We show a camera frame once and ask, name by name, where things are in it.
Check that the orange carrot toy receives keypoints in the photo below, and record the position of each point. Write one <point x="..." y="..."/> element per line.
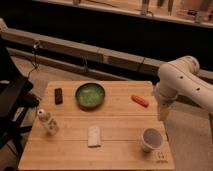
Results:
<point x="140" y="100"/>

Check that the white plastic bottle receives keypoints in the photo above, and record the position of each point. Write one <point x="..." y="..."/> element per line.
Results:
<point x="48" y="122"/>

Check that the white paper cup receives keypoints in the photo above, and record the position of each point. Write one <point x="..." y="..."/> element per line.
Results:
<point x="151" y="139"/>

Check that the black rectangular remote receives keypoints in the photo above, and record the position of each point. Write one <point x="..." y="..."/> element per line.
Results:
<point x="58" y="96"/>

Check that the cream end effector tip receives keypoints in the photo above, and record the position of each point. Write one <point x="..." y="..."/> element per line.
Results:
<point x="163" y="111"/>

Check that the black chair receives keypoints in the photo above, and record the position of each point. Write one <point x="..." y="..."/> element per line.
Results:
<point x="15" y="100"/>

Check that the green ceramic bowl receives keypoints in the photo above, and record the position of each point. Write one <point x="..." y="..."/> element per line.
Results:
<point x="90" y="95"/>

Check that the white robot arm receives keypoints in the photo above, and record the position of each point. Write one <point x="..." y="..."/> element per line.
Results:
<point x="180" y="77"/>

